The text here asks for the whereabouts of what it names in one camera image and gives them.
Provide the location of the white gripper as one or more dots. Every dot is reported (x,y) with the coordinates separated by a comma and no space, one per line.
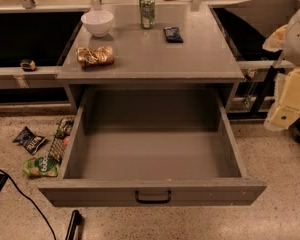
(298,40)

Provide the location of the crushed orange can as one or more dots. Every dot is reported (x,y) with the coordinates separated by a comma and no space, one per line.
(87,57)

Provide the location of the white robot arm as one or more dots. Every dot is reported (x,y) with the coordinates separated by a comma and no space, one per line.
(286,39)

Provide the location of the open grey top drawer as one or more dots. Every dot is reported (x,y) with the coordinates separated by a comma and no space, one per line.
(152,141)

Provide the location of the green soda can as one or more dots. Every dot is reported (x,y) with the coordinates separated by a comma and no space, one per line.
(147,13)

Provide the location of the grey drawer cabinet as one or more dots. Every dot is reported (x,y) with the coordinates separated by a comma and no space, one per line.
(144,56)

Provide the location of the black stand tray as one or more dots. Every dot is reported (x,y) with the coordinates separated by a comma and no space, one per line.
(247,25)

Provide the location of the dark blue snack packet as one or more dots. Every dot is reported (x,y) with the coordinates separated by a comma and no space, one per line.
(173,35)

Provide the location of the white bowl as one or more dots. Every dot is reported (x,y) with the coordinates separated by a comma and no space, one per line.
(98,23)

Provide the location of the green patterned chip bag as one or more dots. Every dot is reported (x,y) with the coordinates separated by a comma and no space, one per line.
(64,128)

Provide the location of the checkered snack packet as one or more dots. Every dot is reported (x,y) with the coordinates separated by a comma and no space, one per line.
(57,150)

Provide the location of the black rod on floor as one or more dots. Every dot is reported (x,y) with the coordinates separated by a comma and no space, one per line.
(75,222)

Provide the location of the green snack bag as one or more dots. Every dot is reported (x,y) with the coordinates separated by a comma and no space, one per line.
(45,166)

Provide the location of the blue chip bag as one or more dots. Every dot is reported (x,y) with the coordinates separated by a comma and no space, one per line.
(29,140)

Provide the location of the yellow black tape measure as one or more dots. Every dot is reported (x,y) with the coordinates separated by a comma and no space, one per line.
(28,65)

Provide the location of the black drawer handle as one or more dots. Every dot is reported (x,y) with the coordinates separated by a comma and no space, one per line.
(153,198)

